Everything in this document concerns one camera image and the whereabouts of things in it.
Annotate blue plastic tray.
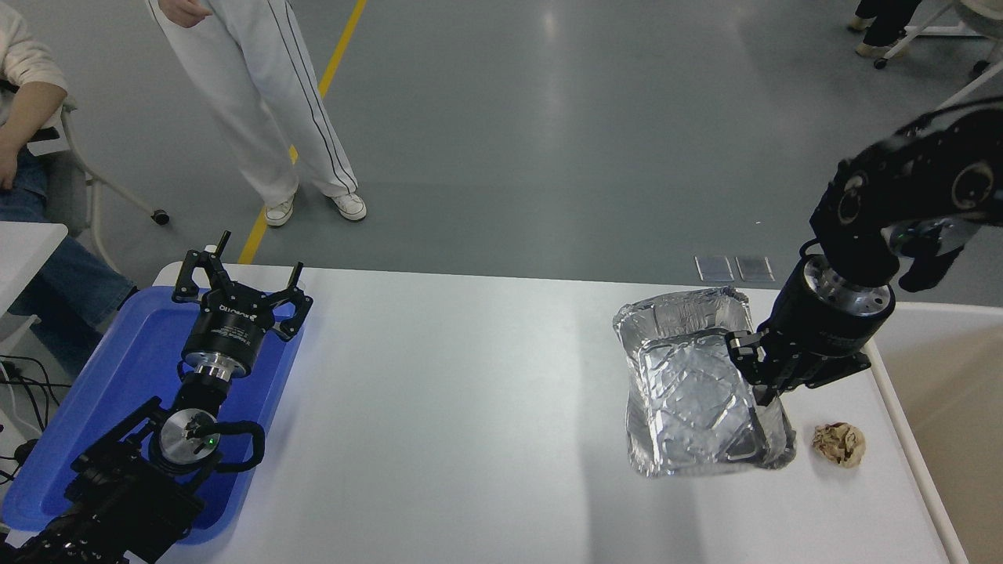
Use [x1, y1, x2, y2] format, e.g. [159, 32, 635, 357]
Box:
[0, 285, 306, 547]

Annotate white side table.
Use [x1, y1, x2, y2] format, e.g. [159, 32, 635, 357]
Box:
[0, 222, 70, 345]

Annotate seated person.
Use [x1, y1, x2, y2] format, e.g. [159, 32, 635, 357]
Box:
[0, 4, 140, 381]

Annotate large pale dustbin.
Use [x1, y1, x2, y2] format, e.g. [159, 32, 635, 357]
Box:
[862, 302, 1003, 564]

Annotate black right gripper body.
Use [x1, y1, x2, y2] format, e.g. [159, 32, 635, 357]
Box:
[756, 258, 889, 372]

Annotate black floor cables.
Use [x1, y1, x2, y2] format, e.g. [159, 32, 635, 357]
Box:
[0, 356, 73, 485]

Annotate standing person's right hand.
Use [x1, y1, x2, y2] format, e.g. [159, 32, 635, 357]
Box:
[159, 0, 213, 29]

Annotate walking person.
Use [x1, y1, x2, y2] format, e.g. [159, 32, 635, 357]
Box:
[846, 0, 925, 60]

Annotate crumpled tan paper ball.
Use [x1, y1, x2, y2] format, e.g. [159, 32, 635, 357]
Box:
[811, 421, 867, 469]

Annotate white-legged wheeled chair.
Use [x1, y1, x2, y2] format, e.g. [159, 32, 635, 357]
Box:
[874, 0, 1003, 110]

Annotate grey chair with white frame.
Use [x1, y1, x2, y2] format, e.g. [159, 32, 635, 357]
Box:
[27, 98, 172, 271]

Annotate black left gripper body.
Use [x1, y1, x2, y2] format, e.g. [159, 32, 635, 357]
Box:
[182, 288, 278, 369]

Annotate rectangular foil plate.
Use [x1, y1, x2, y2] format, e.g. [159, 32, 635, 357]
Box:
[613, 286, 797, 479]

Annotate standing person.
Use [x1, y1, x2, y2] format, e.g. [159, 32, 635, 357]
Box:
[145, 0, 368, 228]

